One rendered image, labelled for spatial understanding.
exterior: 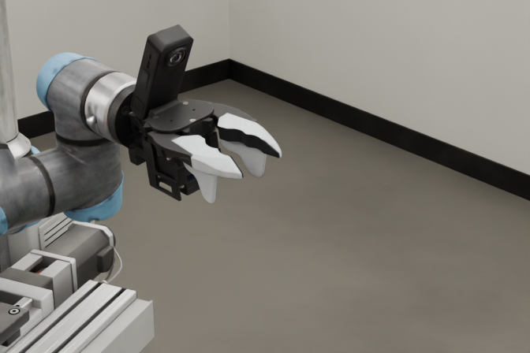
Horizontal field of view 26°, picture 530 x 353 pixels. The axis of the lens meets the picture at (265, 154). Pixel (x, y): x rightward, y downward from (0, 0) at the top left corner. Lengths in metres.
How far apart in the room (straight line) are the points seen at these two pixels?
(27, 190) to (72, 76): 0.14
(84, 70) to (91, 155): 0.10
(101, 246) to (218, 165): 0.89
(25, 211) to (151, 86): 0.23
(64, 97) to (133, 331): 0.60
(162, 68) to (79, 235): 0.84
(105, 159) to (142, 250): 3.09
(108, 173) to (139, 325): 0.52
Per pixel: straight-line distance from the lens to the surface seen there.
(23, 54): 5.36
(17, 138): 1.61
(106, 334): 1.79
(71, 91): 1.31
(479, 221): 4.70
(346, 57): 5.43
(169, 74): 1.20
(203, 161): 1.12
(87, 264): 1.95
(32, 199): 1.32
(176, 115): 1.20
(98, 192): 1.37
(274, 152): 1.14
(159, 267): 4.32
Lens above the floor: 2.14
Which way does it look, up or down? 24 degrees down
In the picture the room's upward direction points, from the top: straight up
